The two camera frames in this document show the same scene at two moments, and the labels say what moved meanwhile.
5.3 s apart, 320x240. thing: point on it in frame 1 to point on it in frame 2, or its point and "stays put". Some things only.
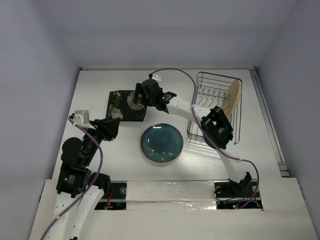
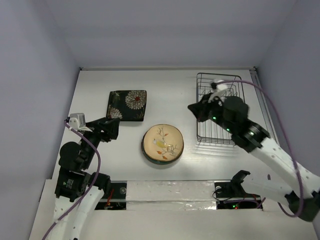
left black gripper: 108,128 stays put
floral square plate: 122,104 stays put
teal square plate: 121,105 stays put
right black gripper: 144,91 to 206,109
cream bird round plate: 232,97 to 163,142
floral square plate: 123,103 stays put
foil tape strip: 170,195 stays put
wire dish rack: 210,91 to 209,132
